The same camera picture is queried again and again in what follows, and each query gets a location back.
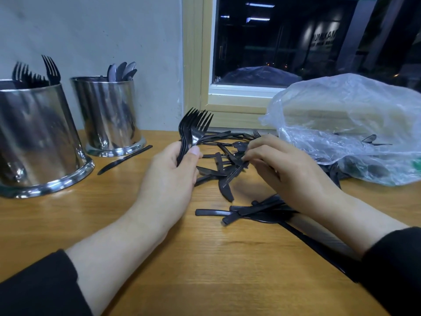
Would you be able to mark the person's left forearm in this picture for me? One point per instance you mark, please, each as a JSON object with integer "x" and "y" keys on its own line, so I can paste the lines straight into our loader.
{"x": 72, "y": 276}

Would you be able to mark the dark parked car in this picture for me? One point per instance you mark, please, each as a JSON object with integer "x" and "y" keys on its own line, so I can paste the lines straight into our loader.
{"x": 260, "y": 77}

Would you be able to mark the bundle of black cutlery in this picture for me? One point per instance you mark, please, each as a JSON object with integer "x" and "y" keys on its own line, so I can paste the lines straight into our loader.
{"x": 122, "y": 69}
{"x": 36, "y": 80}

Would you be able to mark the clear plastic bag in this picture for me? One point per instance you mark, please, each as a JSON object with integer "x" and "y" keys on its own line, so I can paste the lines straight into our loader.
{"x": 342, "y": 115}

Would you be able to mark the pile of black plastic cutlery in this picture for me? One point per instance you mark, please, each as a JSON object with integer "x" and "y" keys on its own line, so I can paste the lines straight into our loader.
{"x": 227, "y": 181}

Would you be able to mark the person's right hand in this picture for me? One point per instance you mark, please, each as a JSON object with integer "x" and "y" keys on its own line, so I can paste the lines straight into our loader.
{"x": 296, "y": 177}

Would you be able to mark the person's left hand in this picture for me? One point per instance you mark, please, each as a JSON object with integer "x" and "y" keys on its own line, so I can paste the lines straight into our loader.
{"x": 164, "y": 191}

